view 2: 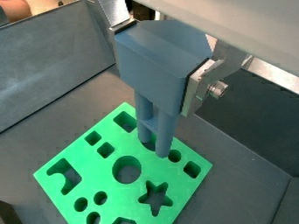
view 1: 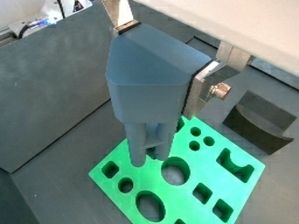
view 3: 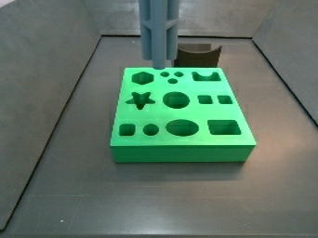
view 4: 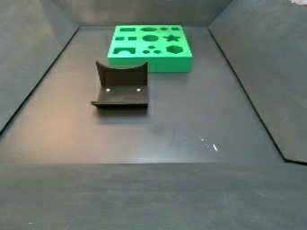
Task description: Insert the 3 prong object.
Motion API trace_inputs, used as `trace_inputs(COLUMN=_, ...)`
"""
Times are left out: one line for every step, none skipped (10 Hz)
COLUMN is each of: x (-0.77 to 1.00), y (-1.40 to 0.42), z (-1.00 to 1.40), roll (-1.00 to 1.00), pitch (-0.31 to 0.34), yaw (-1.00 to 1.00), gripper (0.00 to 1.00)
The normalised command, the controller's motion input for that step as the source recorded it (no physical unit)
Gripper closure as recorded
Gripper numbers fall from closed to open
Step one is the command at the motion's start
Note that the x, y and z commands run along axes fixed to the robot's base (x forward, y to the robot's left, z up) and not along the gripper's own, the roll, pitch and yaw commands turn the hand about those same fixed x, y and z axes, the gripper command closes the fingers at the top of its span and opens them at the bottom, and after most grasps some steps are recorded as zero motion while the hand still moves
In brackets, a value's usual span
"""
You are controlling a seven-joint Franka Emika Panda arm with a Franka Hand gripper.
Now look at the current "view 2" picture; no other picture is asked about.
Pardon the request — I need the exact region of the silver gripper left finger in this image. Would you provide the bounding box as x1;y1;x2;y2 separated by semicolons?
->
95;0;137;32

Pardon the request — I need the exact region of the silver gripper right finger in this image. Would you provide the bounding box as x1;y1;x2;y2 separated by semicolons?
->
182;42;249;116

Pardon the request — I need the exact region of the grey three prong peg block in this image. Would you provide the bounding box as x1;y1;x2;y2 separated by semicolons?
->
115;20;211;158

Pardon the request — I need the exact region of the green shape sorter board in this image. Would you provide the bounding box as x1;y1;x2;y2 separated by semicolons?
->
34;103;213;224

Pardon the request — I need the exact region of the grey bin wall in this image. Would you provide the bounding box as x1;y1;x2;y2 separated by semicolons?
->
0;0;115;132

